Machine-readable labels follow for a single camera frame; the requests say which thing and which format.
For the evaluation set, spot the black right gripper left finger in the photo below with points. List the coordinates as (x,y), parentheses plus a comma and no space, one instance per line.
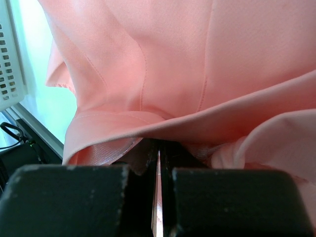
(134,191)

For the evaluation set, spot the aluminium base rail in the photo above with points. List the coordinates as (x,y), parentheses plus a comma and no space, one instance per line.
(18,111)

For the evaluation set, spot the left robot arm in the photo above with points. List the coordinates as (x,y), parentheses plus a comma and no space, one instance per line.
(29,148)

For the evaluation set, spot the white plastic basket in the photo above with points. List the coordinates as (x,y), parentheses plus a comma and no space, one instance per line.
(12,84)

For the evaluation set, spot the pink skirt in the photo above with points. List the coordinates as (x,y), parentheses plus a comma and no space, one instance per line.
(233,81)

